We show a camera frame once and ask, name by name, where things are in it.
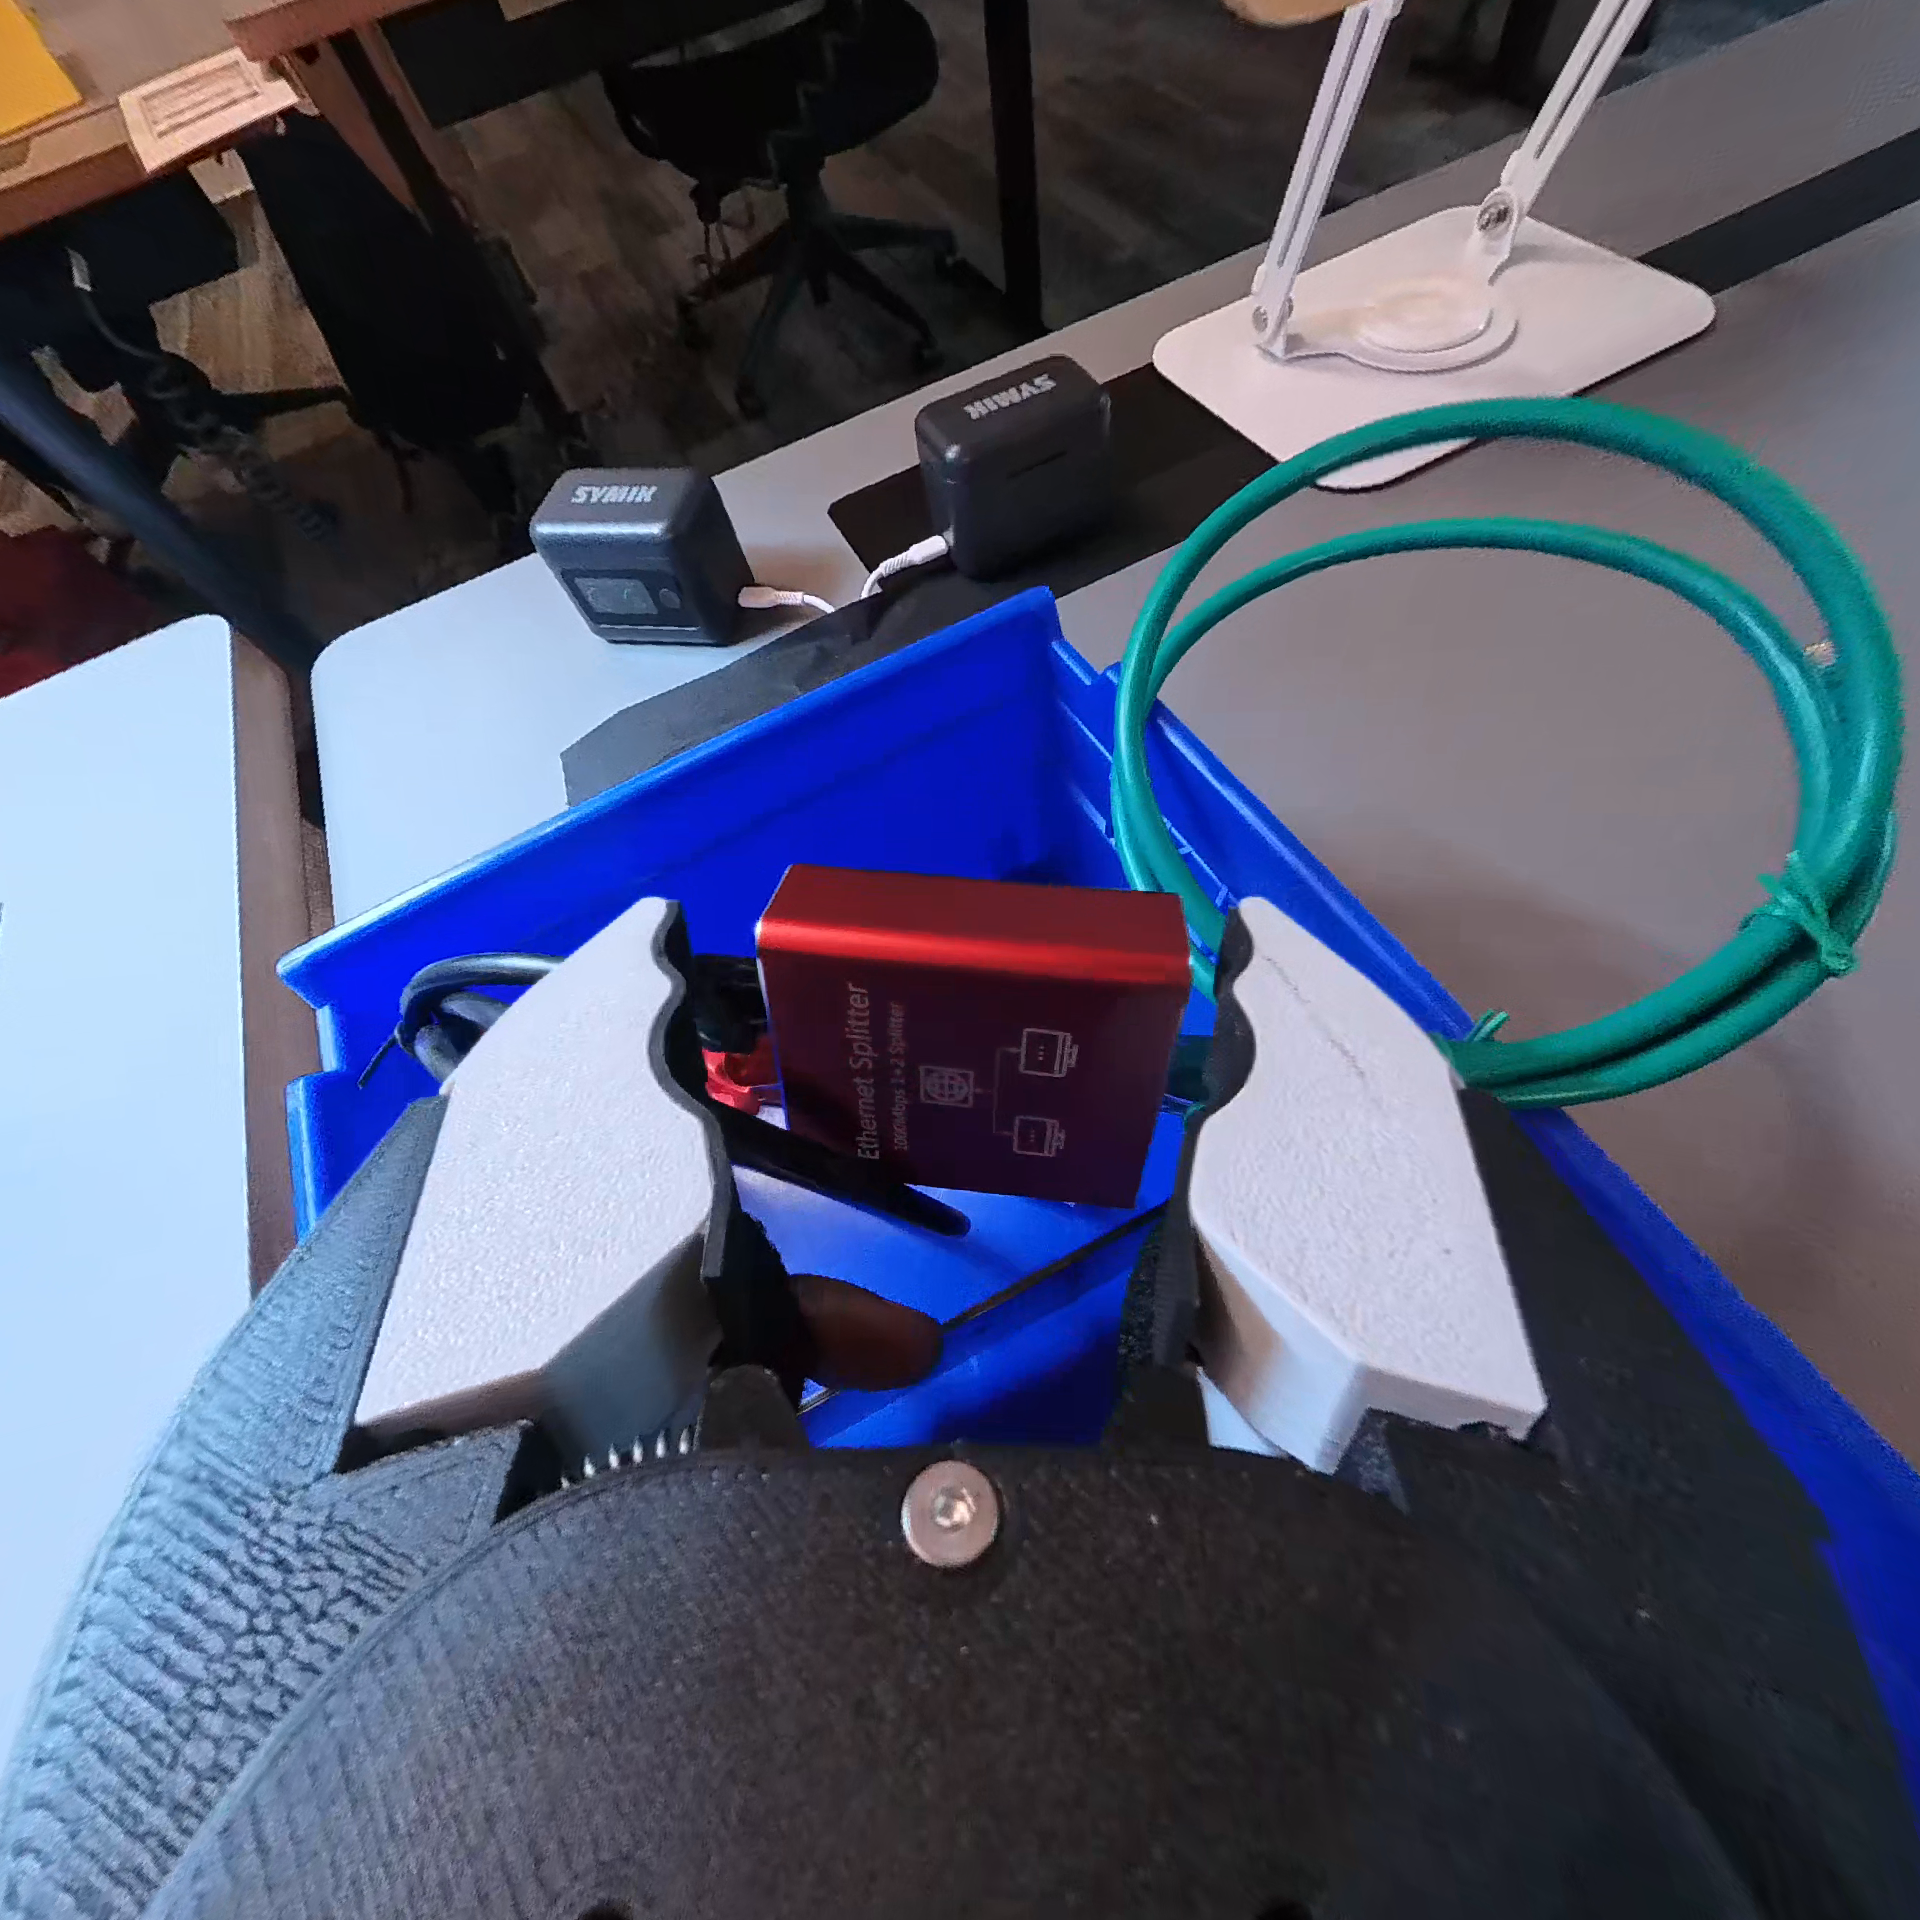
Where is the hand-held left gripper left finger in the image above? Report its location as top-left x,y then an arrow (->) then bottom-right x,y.
349,896 -> 741,1480

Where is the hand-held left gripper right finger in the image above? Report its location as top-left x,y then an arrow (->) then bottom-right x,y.
1178,896 -> 1551,1477

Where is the black ethernet cable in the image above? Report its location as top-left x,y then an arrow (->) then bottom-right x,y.
357,949 -> 981,1241

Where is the red ethernet splitter box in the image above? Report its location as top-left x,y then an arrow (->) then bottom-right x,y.
749,860 -> 1197,1211

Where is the blue storage bin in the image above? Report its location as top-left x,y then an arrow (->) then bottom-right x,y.
274,583 -> 1920,1787

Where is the green ethernet cable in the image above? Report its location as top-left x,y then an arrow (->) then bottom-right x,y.
1105,391 -> 1911,1116

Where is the grey desk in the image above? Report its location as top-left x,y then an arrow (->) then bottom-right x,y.
0,613 -> 251,1764
306,45 -> 1920,1472

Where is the wooden office desk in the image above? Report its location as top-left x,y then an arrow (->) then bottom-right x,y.
0,0 -> 394,244

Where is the black bin divider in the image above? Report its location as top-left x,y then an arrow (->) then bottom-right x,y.
936,1205 -> 1160,1338

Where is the grey charger box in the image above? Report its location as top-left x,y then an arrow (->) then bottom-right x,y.
526,465 -> 759,650
912,353 -> 1117,587

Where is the red basket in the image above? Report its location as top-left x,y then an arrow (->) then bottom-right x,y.
0,525 -> 173,704

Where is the white board stand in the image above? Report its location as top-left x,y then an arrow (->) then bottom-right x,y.
1150,0 -> 1720,492

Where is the black office chair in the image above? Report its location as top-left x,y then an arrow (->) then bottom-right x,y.
597,0 -> 963,425

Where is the yellow box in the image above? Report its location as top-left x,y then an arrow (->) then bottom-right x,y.
0,0 -> 86,143

